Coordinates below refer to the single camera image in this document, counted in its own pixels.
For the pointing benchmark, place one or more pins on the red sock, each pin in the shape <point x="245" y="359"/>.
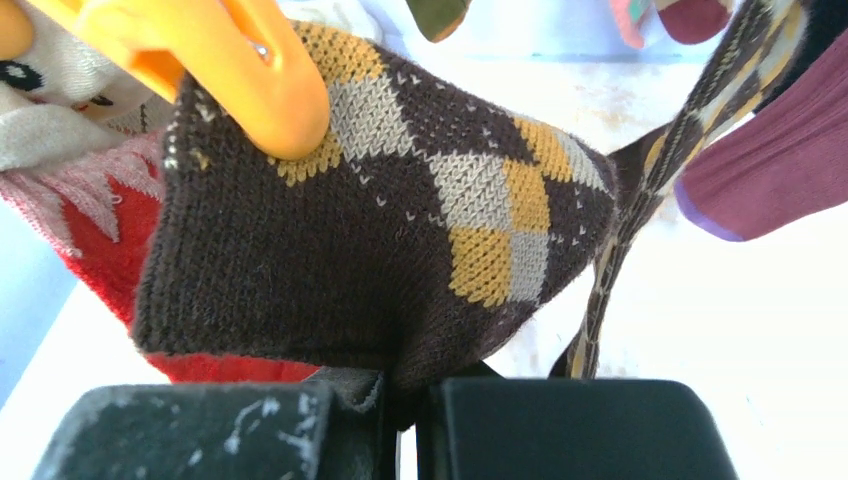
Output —
<point x="98" y="214"/>

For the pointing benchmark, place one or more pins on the maroon purple sock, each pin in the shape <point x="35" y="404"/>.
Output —
<point x="788" y="162"/>

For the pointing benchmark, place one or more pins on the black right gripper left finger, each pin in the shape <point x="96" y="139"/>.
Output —
<point x="330" y="426"/>

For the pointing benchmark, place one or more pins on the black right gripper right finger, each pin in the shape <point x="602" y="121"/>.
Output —
<point x="492" y="428"/>

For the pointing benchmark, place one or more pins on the thin brown argyle sock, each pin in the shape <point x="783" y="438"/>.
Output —
<point x="757" y="50"/>

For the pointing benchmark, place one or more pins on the orange clothes clip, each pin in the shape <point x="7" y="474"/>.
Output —
<point x="244" y="53"/>

